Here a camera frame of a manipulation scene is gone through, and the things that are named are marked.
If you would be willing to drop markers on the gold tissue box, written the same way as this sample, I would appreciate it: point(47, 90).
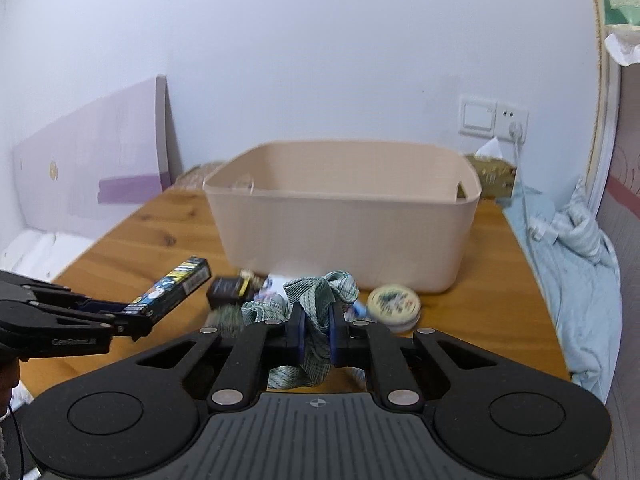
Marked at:
point(496, 174)

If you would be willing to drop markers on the light blue blanket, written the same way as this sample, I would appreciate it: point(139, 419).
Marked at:
point(579, 278)

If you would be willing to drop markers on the round tin with lid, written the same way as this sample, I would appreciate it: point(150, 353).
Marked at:
point(397, 307)

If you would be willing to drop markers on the small black box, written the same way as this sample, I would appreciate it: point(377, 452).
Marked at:
point(228, 291)

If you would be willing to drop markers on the black yellow long box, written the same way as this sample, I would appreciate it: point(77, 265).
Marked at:
point(170, 290)

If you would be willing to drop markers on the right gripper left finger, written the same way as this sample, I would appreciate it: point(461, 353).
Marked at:
point(254, 353)

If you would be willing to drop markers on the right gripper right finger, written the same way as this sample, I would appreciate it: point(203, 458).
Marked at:
point(373, 348)

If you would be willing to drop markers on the white wall power socket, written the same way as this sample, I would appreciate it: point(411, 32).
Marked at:
point(511, 123)

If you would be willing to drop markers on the beige plastic storage basket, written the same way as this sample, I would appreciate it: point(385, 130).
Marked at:
point(385, 212)

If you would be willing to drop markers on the lilac wooden board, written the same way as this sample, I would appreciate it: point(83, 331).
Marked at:
point(91, 169)

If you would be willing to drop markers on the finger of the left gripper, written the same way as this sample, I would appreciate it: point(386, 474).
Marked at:
point(130, 324)
point(95, 305)

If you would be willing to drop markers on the white wall light switch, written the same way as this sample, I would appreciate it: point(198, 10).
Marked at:
point(477, 116)

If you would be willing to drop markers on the green checkered cloth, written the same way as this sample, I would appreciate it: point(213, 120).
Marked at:
point(315, 294)

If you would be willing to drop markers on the white tube bottle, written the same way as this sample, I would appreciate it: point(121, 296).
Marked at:
point(272, 291)

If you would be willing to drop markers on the colourful cartoon box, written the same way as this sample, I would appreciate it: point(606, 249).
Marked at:
point(355, 311)

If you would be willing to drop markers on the cream headboard frame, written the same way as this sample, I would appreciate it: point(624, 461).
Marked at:
point(605, 125)

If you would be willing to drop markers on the green hanging tissue pack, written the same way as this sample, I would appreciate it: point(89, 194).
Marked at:
point(621, 19)

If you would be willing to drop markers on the white charger adapter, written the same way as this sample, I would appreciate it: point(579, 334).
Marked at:
point(546, 230)

